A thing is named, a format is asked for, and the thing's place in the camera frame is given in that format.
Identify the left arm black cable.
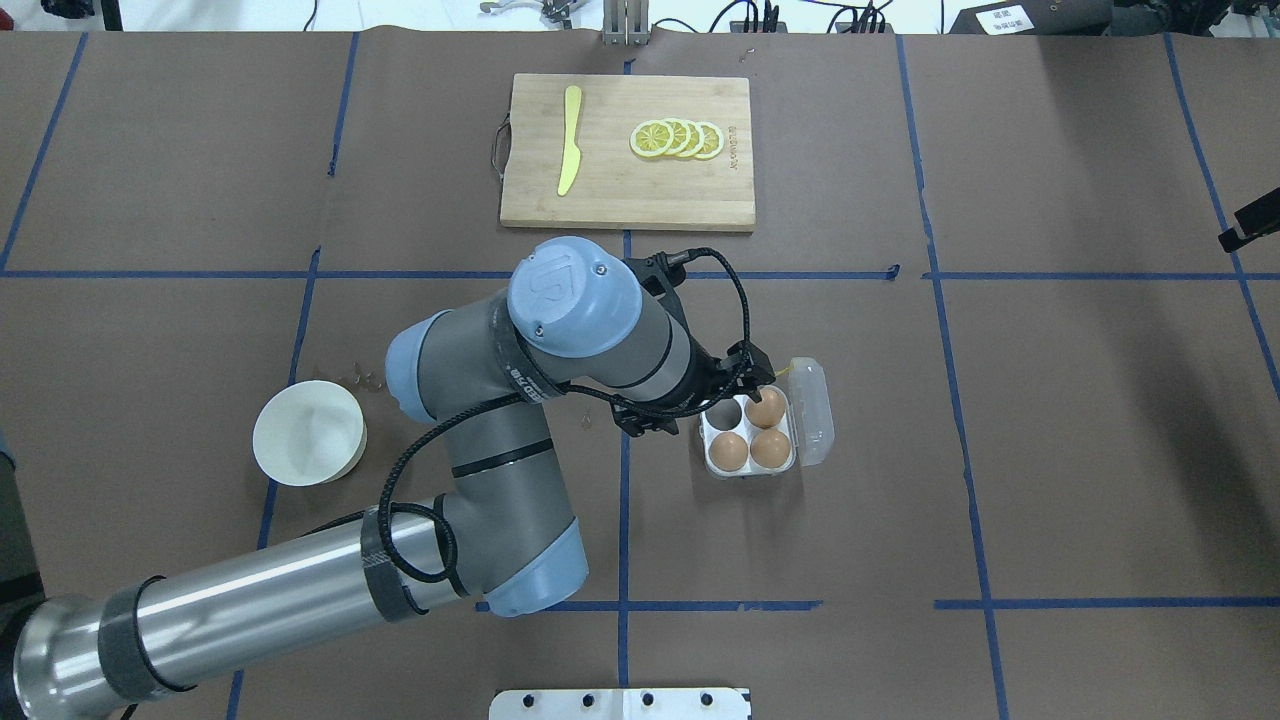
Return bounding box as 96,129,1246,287
376,246,753,585

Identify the aluminium frame post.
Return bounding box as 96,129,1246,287
602,0,652,46

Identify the white pedestal column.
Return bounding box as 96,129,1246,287
488,687,753,719

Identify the wooden cutting board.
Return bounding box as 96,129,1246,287
499,73,756,233

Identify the yellow plastic knife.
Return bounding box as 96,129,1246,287
556,85,582,197

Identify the white bowl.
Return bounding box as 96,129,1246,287
252,380,369,487

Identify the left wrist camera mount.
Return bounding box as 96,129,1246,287
623,249,698,328

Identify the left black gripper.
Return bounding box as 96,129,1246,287
680,342,777,416

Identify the brown egg in box front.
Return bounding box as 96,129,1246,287
750,427,794,471

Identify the black speaker box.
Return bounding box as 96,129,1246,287
946,1,1114,36

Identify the clear plastic egg box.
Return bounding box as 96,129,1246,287
698,357,836,478

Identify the brown egg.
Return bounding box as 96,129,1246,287
750,427,794,471
707,430,750,474
744,386,788,429

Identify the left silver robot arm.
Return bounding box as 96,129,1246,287
3,236,774,719

